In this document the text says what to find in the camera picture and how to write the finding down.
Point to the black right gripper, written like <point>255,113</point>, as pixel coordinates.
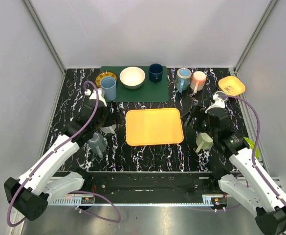
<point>198,112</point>

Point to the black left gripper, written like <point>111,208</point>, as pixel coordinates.
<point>106,117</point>

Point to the white mug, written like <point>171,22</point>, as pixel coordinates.
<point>109,129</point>

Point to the sage green mug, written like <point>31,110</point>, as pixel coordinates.
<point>203,142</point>

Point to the dark grey mug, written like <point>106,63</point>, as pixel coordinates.
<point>222,95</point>

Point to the pink mug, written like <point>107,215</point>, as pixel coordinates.
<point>198,81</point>

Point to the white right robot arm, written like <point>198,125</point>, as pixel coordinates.
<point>265,200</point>

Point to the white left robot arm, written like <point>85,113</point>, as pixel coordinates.
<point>32,192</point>

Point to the grey-blue mug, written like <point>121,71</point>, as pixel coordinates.
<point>97,144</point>

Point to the blue and beige mug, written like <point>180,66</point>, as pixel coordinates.
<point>182,79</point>

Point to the navy blue mug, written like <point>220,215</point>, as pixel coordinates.
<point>155,72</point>

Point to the light blue plastic cup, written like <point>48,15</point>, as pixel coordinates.
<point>108,84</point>

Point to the yellow square dish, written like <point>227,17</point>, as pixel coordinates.
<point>231,85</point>

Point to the yellow patterned saucer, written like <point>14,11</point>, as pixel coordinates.
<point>99,77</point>

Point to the lime green plate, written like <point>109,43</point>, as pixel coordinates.
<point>252,145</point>

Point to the orange plastic tray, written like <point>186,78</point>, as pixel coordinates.
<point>154,127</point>

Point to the cream ceramic bowl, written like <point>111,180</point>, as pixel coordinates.
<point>132,77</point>

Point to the dark green placemat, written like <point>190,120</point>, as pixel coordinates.
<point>148,92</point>

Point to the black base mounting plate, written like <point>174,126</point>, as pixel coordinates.
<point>153,188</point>

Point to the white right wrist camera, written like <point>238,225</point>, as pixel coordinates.
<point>218,103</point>

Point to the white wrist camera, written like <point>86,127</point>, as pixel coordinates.
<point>100,94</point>
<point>218,103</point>

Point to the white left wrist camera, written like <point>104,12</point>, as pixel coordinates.
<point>100,94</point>

